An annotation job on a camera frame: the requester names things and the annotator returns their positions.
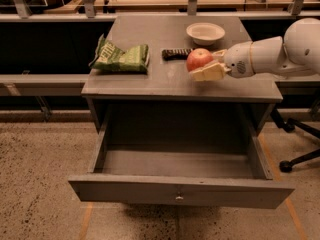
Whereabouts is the white bowl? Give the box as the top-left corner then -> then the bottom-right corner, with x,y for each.
186,23 -> 225,46

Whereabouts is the open grey top drawer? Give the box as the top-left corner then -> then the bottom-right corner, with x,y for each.
69,117 -> 294,209

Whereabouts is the red apple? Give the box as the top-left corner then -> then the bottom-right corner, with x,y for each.
186,48 -> 213,72

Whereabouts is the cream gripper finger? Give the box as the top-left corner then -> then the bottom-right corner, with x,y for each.
212,49 -> 227,62
190,62 -> 230,82

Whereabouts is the grey cabinet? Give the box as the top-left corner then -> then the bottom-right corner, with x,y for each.
82,15 -> 282,130

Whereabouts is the metal railing shelf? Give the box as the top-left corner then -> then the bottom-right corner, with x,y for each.
1,0 -> 320,22

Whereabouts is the green chip bag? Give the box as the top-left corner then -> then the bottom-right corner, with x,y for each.
89,36 -> 149,74

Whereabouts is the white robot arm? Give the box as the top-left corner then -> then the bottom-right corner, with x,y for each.
186,18 -> 320,81

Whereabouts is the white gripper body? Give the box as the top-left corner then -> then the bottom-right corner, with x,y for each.
224,41 -> 254,78

